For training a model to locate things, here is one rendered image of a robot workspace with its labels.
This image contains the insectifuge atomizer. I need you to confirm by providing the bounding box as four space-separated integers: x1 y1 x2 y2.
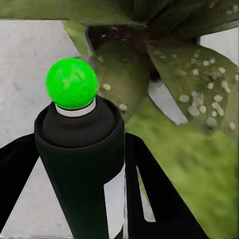
34 55 126 239

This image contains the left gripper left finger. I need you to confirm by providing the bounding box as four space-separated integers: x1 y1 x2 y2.
0 134 39 233

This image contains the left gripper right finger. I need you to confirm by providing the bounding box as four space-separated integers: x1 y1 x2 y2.
124 133 208 239

